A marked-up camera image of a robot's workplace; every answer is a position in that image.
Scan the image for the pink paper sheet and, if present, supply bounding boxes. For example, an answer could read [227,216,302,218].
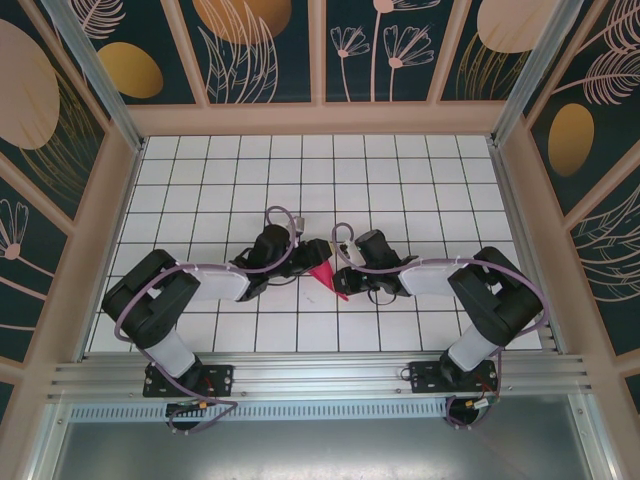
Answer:
[309,259,352,304]

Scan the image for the grey metal sheet panel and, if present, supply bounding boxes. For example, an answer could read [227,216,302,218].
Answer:
[24,394,616,480]

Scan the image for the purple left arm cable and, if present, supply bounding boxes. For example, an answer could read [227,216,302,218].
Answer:
[115,205,301,436]

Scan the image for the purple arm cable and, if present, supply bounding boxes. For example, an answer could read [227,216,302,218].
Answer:
[330,222,551,431]
[115,205,301,436]

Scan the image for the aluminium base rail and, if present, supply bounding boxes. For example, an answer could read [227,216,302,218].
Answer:
[47,352,596,401]

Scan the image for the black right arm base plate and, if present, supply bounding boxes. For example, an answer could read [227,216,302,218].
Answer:
[408,359,500,396]

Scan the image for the slotted grey cable duct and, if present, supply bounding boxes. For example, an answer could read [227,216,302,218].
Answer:
[69,403,451,421]

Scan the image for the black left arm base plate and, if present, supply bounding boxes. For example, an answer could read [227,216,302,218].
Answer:
[143,363,236,399]

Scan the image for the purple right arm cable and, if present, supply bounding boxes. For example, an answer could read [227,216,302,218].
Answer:
[330,222,551,431]

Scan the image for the aluminium side rail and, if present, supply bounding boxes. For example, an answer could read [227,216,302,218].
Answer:
[487,137,569,356]

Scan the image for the aluminium corner post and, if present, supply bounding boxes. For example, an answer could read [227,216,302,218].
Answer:
[39,0,146,154]
[489,0,586,146]

